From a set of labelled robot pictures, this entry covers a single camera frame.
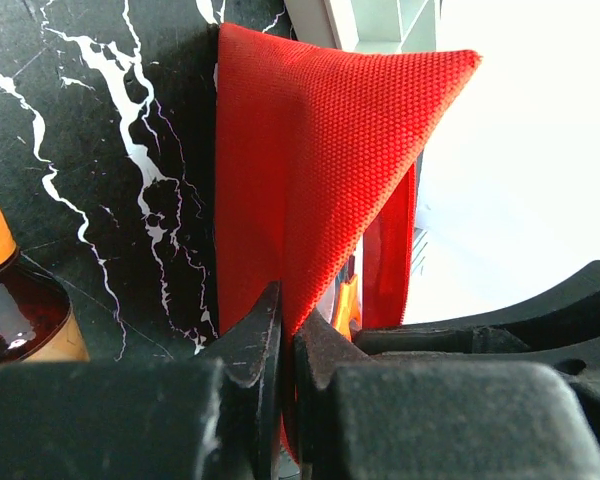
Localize brown bottle orange cap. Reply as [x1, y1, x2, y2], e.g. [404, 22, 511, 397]
[0, 208, 89, 365]

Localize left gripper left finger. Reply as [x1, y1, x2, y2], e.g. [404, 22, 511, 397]
[0, 283, 281, 479]

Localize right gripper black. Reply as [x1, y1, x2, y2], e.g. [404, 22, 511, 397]
[354, 260, 600, 445]

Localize orange small scissors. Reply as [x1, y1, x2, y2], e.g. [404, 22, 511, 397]
[331, 274, 362, 341]

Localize grey divided plastic tray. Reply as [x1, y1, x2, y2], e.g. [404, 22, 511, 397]
[284, 0, 441, 54]

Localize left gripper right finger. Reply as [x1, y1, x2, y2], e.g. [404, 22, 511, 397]
[294, 315, 600, 479]

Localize red first aid pouch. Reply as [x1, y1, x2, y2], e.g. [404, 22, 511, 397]
[213, 21, 481, 466]

